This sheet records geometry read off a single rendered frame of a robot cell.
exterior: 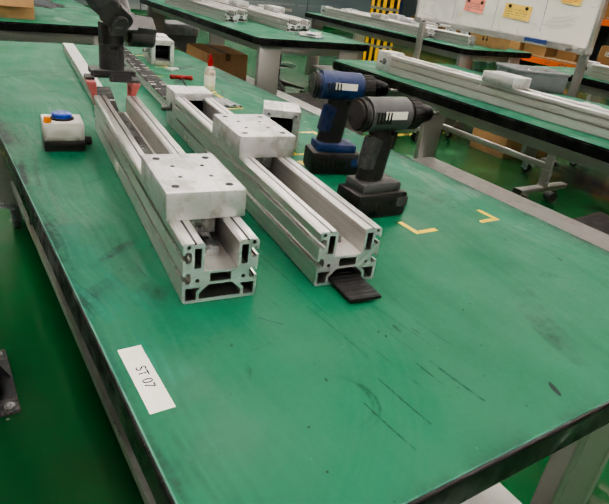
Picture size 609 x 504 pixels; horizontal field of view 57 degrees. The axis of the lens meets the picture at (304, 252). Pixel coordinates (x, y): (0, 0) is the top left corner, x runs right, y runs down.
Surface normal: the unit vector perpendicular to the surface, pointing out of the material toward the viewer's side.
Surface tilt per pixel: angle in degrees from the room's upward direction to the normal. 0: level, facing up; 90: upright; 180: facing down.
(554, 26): 90
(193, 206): 90
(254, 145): 90
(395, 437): 0
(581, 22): 90
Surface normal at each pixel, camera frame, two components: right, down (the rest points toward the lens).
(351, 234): -0.90, 0.09
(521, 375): 0.12, -0.89
